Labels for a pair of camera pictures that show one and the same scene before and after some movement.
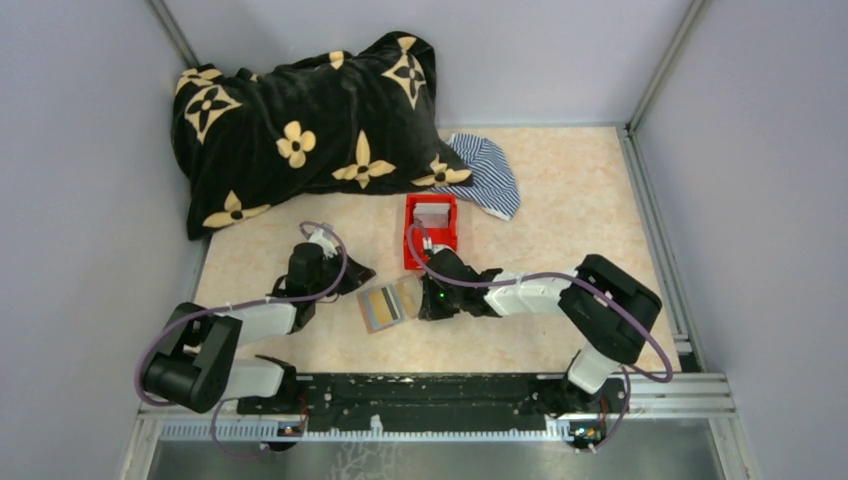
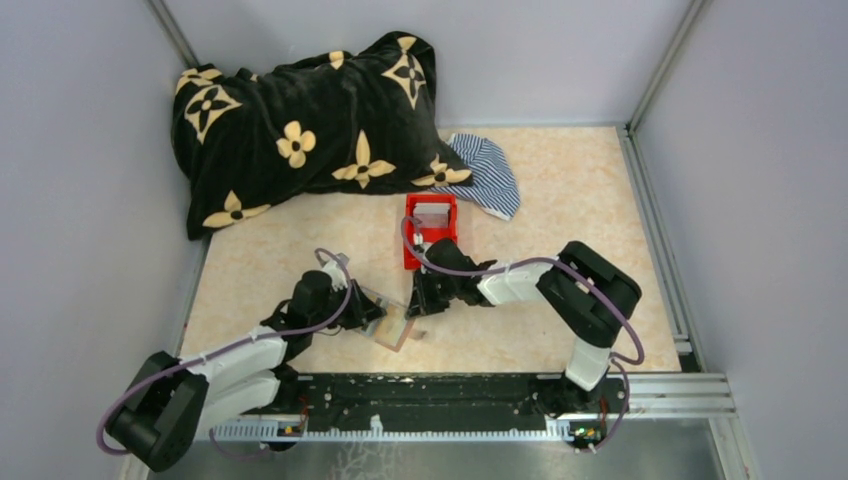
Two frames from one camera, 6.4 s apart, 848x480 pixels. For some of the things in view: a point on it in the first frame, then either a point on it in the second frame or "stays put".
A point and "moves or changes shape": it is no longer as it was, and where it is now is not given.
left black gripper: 354,276 → 361,306
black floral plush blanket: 354,120 stays put
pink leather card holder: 412,291 moves or changes shape
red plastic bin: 440,239 stays put
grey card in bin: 432,215 stays put
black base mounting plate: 439,397 stays put
